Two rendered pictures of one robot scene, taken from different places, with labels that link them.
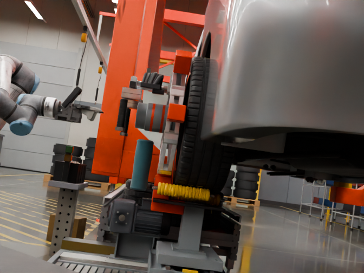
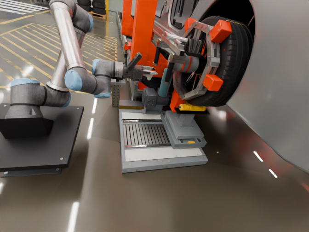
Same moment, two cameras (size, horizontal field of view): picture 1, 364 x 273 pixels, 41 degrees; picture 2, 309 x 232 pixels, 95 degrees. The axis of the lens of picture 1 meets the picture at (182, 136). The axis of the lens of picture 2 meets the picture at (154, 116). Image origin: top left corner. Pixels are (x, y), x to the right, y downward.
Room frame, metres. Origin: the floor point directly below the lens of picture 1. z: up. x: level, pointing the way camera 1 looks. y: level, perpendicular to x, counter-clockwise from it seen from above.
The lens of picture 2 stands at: (1.34, 0.61, 1.16)
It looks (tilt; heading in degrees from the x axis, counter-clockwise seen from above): 38 degrees down; 341
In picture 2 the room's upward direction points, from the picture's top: 15 degrees clockwise
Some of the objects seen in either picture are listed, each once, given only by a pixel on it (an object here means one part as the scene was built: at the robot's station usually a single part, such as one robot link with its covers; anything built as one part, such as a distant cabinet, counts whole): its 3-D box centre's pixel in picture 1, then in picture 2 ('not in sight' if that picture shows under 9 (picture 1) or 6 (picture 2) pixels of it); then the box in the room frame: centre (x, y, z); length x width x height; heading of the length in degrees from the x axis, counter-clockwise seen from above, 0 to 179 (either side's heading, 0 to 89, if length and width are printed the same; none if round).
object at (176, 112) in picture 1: (176, 113); (212, 82); (2.08, 0.04, 0.85); 0.09 x 0.08 x 0.07; 3
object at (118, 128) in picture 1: (122, 114); (168, 72); (2.21, 0.29, 0.83); 0.04 x 0.04 x 0.16
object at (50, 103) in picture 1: (51, 107); (119, 69); (2.19, 0.61, 0.81); 0.10 x 0.05 x 0.09; 3
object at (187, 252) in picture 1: (190, 231); (187, 115); (2.41, -0.11, 0.32); 0.40 x 0.30 x 0.28; 3
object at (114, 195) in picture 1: (119, 201); (128, 56); (4.14, 0.45, 0.28); 2.47 x 0.09 x 0.22; 3
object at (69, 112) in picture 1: (69, 111); (132, 72); (2.20, 0.53, 0.80); 0.12 x 0.08 x 0.09; 93
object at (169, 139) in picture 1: (171, 120); (191, 63); (2.40, 0.06, 0.85); 0.54 x 0.07 x 0.54; 3
